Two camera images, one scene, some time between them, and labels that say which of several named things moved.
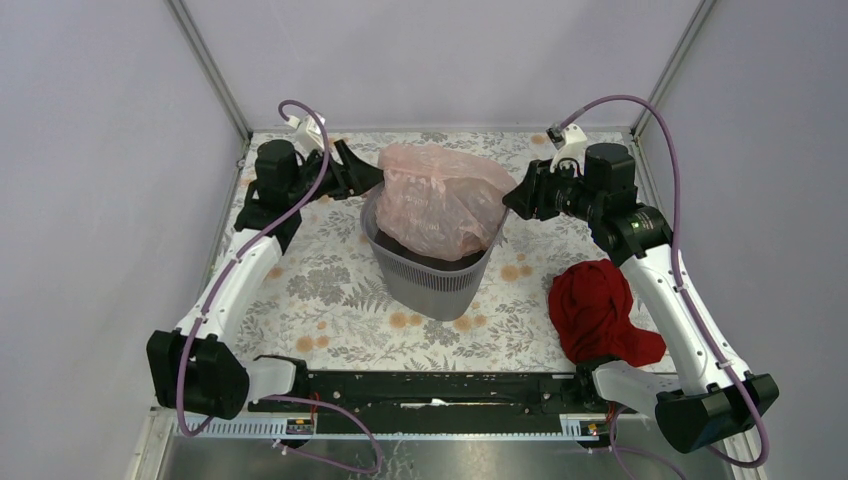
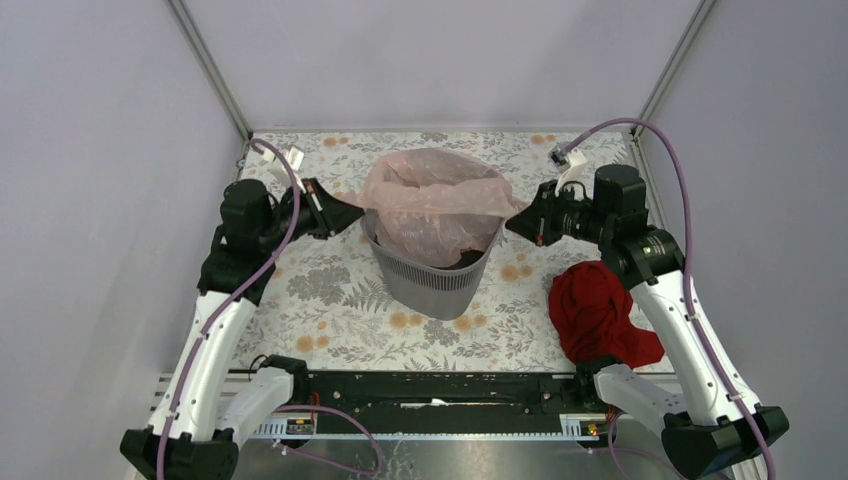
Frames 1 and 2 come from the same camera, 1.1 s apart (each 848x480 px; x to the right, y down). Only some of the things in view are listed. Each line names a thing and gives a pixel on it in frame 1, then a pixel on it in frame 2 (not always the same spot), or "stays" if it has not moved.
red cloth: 589,306 stays
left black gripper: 352,175 to 329,216
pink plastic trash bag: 439,203 stays
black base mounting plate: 436,402 stays
